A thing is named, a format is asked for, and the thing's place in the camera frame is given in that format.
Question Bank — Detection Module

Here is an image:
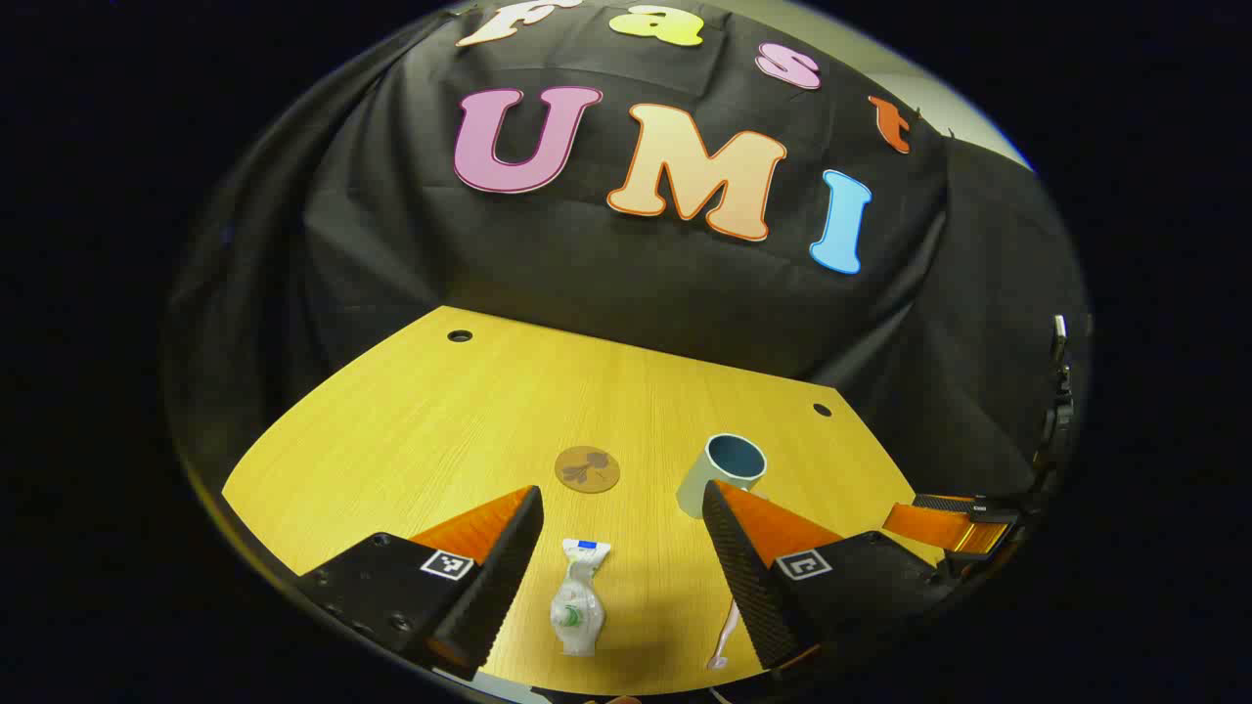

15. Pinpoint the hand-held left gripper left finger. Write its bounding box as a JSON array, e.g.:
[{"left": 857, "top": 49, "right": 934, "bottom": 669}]
[{"left": 296, "top": 484, "right": 546, "bottom": 682}]

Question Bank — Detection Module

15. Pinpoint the wooden desktop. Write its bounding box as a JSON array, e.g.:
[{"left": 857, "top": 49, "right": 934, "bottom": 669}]
[{"left": 221, "top": 305, "right": 945, "bottom": 697}]

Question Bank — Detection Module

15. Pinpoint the pink toothbrush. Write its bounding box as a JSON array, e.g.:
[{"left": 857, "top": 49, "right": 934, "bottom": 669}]
[{"left": 706, "top": 598, "right": 742, "bottom": 672}]

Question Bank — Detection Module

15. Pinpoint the white toothpaste tube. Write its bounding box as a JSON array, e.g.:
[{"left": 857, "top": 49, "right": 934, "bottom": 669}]
[{"left": 550, "top": 538, "right": 613, "bottom": 658}]

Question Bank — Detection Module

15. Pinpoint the black backdrop cloth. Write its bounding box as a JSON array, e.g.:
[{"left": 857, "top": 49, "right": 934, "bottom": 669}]
[{"left": 161, "top": 0, "right": 1095, "bottom": 588}]

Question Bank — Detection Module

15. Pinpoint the pale green cup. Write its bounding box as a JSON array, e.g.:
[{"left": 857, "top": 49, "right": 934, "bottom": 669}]
[{"left": 675, "top": 433, "right": 769, "bottom": 519}]

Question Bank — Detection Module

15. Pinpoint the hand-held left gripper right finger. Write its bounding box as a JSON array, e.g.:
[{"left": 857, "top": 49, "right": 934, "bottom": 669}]
[{"left": 700, "top": 479, "right": 964, "bottom": 676}]

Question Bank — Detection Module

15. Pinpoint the round brown coaster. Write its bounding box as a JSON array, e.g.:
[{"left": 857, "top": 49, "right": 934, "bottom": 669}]
[{"left": 554, "top": 446, "right": 622, "bottom": 495}]

